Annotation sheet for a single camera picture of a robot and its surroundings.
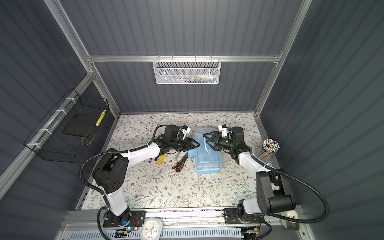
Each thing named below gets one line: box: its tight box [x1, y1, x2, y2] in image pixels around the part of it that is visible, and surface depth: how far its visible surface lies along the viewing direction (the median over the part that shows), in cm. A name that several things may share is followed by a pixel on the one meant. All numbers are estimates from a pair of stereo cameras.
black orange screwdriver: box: [175, 155, 188, 173], surface depth 92 cm
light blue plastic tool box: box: [188, 127, 223, 175], surface depth 85 cm
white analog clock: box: [140, 217, 164, 240], surface depth 70 cm
